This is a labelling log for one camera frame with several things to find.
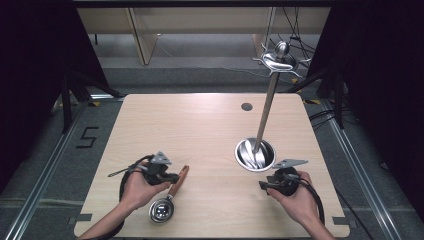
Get hanging black cables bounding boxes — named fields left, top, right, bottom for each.
left=268, top=6, right=317, bottom=62

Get aluminium floor rail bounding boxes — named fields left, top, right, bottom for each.
left=318, top=99, right=403, bottom=240
left=2, top=94, right=125, bottom=240

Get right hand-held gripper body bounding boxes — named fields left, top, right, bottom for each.
left=270, top=159, right=309, bottom=197

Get black metal stand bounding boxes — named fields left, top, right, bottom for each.
left=285, top=64, right=346, bottom=130
left=60, top=70, right=125, bottom=135

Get person's left hand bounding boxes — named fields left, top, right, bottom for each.
left=120, top=161, right=172, bottom=211

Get black floor cables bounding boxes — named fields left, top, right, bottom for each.
left=308, top=108, right=359, bottom=132

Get black floor cable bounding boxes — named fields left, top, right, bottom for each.
left=334, top=188, right=376, bottom=240

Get beige wooden desk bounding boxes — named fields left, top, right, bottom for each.
left=76, top=6, right=332, bottom=66

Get dark curtain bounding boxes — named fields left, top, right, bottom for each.
left=0, top=0, right=111, bottom=196
left=305, top=0, right=424, bottom=214

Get steel utensil rack stand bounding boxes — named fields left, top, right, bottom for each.
left=234, top=40, right=313, bottom=173

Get steel ladle with wooden handle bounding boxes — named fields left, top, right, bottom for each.
left=148, top=164, right=191, bottom=224

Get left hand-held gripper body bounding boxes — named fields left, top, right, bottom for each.
left=143, top=151, right=173, bottom=187

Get person's right hand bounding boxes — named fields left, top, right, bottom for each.
left=266, top=170, right=321, bottom=228

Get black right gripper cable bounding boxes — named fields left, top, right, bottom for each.
left=289, top=173, right=327, bottom=226

